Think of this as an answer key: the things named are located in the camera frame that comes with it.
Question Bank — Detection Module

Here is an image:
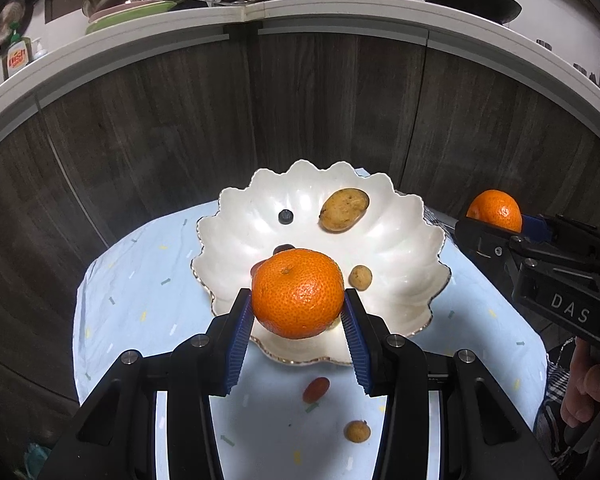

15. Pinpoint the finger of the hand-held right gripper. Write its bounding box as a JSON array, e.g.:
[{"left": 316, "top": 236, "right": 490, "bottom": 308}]
[
  {"left": 522, "top": 213, "right": 600, "bottom": 274},
  {"left": 454, "top": 216, "right": 600, "bottom": 354}
]

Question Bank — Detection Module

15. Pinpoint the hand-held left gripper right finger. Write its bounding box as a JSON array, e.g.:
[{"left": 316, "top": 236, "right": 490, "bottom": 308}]
[{"left": 342, "top": 289, "right": 544, "bottom": 480}]

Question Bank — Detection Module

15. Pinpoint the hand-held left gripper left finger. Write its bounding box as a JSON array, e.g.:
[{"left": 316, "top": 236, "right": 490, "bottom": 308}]
[{"left": 55, "top": 288, "right": 254, "bottom": 480}]

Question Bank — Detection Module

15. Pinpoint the mandarin orange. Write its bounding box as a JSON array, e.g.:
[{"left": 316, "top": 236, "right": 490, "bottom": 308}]
[
  {"left": 466, "top": 189, "right": 523, "bottom": 235},
  {"left": 251, "top": 248, "right": 346, "bottom": 340}
]

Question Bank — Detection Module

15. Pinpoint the white scalloped bowl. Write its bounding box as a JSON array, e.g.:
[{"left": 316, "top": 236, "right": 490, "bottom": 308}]
[{"left": 190, "top": 159, "right": 452, "bottom": 367}]

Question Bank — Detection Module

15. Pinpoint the person's right hand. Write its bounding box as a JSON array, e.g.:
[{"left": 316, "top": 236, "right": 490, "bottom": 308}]
[{"left": 560, "top": 360, "right": 600, "bottom": 431}]

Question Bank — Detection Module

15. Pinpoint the red cherry tomato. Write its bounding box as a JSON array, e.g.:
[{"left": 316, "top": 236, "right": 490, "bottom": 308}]
[{"left": 302, "top": 377, "right": 331, "bottom": 404}]

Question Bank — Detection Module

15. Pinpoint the small potato on plate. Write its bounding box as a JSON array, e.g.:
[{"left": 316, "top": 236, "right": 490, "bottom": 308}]
[{"left": 349, "top": 265, "right": 373, "bottom": 292}]

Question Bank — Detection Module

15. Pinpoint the small potato on table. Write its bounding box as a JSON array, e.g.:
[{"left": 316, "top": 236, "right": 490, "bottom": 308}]
[{"left": 344, "top": 420, "right": 372, "bottom": 444}]

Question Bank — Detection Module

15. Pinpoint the light blue tablecloth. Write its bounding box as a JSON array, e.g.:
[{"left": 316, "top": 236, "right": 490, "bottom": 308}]
[{"left": 71, "top": 167, "right": 548, "bottom": 480}]

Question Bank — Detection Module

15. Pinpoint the dark wood cabinet door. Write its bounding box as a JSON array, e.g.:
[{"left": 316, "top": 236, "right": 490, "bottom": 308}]
[
  {"left": 37, "top": 35, "right": 253, "bottom": 248},
  {"left": 247, "top": 32, "right": 431, "bottom": 196},
  {"left": 405, "top": 42, "right": 600, "bottom": 311},
  {"left": 0, "top": 105, "right": 106, "bottom": 461}
]

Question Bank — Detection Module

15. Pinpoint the teal plastic bag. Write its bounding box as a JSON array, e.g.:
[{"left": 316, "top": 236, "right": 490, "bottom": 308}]
[{"left": 22, "top": 440, "right": 56, "bottom": 476}]

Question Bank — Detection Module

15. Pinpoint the white kitchen countertop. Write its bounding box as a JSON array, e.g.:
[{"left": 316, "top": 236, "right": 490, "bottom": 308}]
[{"left": 0, "top": 0, "right": 600, "bottom": 161}]

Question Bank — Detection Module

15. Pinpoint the black countertop clamp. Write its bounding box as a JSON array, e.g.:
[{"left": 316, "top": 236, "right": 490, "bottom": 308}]
[{"left": 223, "top": 21, "right": 264, "bottom": 41}]

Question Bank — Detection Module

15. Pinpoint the green plate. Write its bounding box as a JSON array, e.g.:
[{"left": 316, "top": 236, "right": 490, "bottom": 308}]
[{"left": 85, "top": 0, "right": 186, "bottom": 36}]

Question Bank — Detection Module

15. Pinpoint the pink plate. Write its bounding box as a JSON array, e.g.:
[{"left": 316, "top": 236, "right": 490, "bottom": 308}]
[{"left": 87, "top": 1, "right": 166, "bottom": 23}]

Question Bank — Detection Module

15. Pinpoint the green dish soap bottle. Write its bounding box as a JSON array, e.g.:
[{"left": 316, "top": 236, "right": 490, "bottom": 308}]
[{"left": 2, "top": 27, "right": 33, "bottom": 81}]

